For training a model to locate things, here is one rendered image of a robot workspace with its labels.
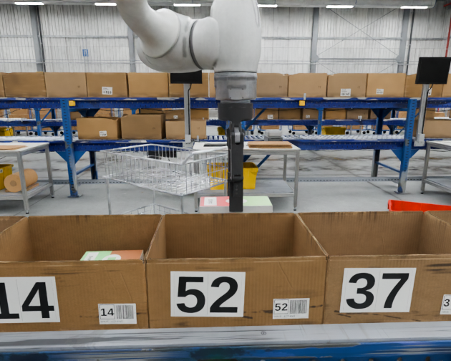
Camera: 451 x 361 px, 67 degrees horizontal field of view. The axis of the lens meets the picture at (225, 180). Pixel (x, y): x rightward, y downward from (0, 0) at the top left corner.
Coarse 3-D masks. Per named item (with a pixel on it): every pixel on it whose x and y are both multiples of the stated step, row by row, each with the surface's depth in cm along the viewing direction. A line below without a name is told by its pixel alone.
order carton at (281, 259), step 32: (160, 224) 93; (192, 224) 101; (224, 224) 101; (256, 224) 102; (288, 224) 102; (160, 256) 92; (192, 256) 103; (224, 256) 104; (256, 256) 104; (288, 256) 73; (320, 256) 73; (160, 288) 74; (256, 288) 74; (288, 288) 75; (320, 288) 75; (160, 320) 76; (192, 320) 76; (224, 320) 76; (256, 320) 77; (288, 320) 77; (320, 320) 77
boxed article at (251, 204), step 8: (200, 200) 79; (208, 200) 79; (216, 200) 79; (224, 200) 79; (248, 200) 79; (256, 200) 79; (264, 200) 79; (200, 208) 74; (208, 208) 74; (216, 208) 74; (224, 208) 75; (248, 208) 75; (256, 208) 75; (264, 208) 75; (272, 208) 75
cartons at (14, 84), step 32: (0, 96) 492; (32, 96) 494; (64, 96) 495; (96, 96) 498; (128, 96) 505; (160, 96) 502; (192, 96) 502; (256, 96) 506; (288, 96) 508; (320, 96) 509; (352, 96) 511; (384, 96) 514; (416, 96) 516; (448, 96) 517; (96, 128) 484; (128, 128) 486; (160, 128) 485; (192, 128) 489; (416, 128) 514; (448, 128) 501
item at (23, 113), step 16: (0, 112) 1293; (16, 112) 1264; (32, 112) 1318; (112, 112) 1290; (128, 112) 1253; (400, 112) 1315; (448, 112) 1302; (16, 128) 1280; (32, 128) 1258; (48, 128) 1266; (272, 128) 1308; (288, 128) 1349; (304, 128) 1304; (352, 128) 1316; (368, 128) 1349; (384, 128) 1300; (400, 128) 1337
